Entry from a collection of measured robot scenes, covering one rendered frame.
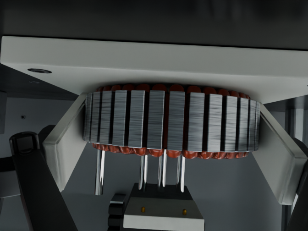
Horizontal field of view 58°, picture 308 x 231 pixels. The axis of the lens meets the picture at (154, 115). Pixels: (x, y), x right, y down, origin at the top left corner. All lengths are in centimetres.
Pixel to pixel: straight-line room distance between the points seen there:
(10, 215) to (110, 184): 16
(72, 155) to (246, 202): 35
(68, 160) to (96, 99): 4
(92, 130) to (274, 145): 10
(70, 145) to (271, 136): 11
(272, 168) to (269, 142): 2
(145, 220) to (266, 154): 10
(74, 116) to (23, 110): 32
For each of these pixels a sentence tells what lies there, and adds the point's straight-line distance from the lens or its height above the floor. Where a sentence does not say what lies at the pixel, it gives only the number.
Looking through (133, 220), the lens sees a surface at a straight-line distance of 22.
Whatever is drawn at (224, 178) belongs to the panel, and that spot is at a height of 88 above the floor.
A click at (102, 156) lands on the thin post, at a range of 27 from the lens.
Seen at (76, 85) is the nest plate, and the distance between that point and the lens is 18.
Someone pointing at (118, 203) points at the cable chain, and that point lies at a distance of 41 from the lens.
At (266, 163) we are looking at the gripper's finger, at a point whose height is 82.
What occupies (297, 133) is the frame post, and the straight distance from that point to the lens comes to 42.
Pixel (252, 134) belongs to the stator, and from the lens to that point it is 16.
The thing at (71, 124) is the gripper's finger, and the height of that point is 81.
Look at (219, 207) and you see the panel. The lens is 46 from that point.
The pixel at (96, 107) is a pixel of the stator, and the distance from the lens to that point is 15.
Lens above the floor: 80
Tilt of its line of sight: 2 degrees down
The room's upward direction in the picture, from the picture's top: 177 degrees counter-clockwise
